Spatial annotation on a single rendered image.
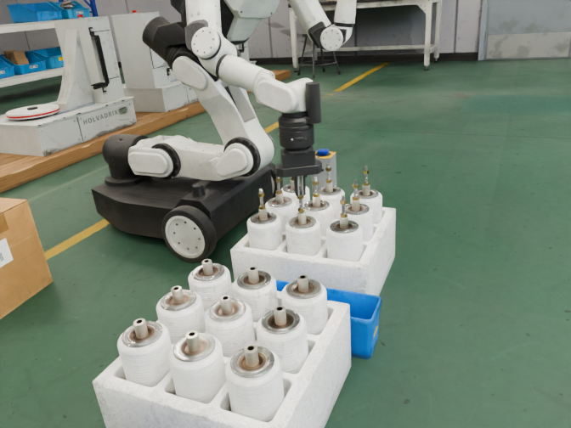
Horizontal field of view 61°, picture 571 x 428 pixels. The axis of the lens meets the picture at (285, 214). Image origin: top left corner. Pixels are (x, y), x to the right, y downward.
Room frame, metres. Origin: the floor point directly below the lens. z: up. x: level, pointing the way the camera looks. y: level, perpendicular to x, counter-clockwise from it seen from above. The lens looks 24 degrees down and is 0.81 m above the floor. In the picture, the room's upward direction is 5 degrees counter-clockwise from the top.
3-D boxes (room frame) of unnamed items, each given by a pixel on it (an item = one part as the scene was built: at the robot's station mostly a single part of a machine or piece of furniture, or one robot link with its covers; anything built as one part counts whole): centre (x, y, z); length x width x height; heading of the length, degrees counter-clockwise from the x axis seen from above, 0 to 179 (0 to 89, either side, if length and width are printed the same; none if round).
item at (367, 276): (1.30, -0.09, 0.09); 0.39 x 0.39 x 0.18; 65
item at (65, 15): (6.74, 2.58, 0.90); 0.50 x 0.38 x 0.21; 64
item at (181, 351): (0.70, 0.18, 0.25); 0.08 x 0.08 x 0.01
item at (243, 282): (0.91, 0.08, 0.25); 0.08 x 0.08 x 0.01
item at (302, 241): (1.19, -0.04, 0.16); 0.10 x 0.10 x 0.18
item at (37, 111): (3.04, 1.50, 0.29); 0.30 x 0.30 x 0.06
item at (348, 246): (1.14, -0.15, 0.16); 0.10 x 0.10 x 0.18
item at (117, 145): (1.84, 0.43, 0.19); 0.64 x 0.52 x 0.33; 63
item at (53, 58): (6.36, 2.77, 0.36); 0.50 x 0.38 x 0.21; 61
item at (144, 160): (1.86, 0.46, 0.28); 0.21 x 0.20 x 0.13; 63
